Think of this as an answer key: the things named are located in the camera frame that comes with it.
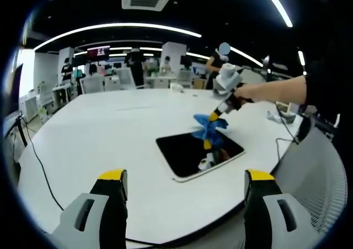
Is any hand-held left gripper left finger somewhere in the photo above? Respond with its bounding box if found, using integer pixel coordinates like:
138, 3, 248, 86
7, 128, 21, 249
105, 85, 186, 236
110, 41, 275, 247
50, 168, 129, 249

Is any straight ceiling light strip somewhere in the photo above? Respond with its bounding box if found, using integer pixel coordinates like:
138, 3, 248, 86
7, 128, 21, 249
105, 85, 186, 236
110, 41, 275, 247
259, 0, 293, 28

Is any red wall screen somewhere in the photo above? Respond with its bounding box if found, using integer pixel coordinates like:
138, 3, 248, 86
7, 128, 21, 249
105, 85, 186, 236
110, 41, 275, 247
87, 45, 111, 57

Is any person's right hand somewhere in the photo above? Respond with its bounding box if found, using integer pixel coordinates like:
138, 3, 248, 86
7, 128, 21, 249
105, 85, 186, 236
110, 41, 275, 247
233, 82, 266, 104

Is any black computer monitor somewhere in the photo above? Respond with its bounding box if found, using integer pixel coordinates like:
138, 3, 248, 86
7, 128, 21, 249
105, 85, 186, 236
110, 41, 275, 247
5, 64, 24, 115

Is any white office chair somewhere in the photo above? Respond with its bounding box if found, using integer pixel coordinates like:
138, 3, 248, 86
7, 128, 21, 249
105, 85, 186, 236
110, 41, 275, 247
176, 69, 192, 89
81, 75, 105, 94
115, 68, 137, 89

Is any short ceiling light strip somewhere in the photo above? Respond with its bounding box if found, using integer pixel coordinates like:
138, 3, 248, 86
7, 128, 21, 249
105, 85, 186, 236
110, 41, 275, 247
229, 46, 264, 67

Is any grey crumpled packet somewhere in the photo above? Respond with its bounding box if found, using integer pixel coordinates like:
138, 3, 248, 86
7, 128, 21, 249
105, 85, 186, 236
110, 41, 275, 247
266, 110, 296, 124

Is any blue cleaning cloth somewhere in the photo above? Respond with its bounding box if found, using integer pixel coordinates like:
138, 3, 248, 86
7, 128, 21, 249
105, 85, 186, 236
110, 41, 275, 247
192, 112, 229, 139

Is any thin cable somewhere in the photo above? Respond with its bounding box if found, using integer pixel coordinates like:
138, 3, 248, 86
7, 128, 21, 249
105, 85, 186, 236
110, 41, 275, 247
275, 101, 300, 161

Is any white cabinet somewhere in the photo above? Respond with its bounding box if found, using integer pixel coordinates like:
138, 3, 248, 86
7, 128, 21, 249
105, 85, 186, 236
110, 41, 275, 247
239, 67, 266, 85

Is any small white framed box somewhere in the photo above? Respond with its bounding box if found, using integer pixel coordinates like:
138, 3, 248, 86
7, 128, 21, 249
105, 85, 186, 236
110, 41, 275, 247
275, 101, 293, 115

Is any black monitor stand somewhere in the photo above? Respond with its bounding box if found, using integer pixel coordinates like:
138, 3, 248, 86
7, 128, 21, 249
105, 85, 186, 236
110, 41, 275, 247
15, 116, 28, 148

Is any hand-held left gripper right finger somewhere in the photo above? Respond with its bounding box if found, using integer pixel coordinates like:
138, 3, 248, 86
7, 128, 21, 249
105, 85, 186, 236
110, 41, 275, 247
243, 169, 328, 249

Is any long curved ceiling light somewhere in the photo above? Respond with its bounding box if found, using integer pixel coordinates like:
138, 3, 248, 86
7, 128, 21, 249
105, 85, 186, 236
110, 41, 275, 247
33, 23, 202, 51

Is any black tablet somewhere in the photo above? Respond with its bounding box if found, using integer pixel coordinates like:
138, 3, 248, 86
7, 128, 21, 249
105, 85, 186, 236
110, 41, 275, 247
156, 132, 246, 183

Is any grey mesh office chair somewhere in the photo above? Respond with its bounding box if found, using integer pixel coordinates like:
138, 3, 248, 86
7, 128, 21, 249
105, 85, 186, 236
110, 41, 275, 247
271, 124, 348, 235

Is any white shelf unit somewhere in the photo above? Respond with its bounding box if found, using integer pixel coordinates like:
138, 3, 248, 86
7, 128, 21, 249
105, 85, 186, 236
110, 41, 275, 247
51, 83, 78, 106

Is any black cable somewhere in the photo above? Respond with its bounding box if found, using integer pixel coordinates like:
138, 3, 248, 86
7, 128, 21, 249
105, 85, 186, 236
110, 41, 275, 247
20, 113, 64, 211

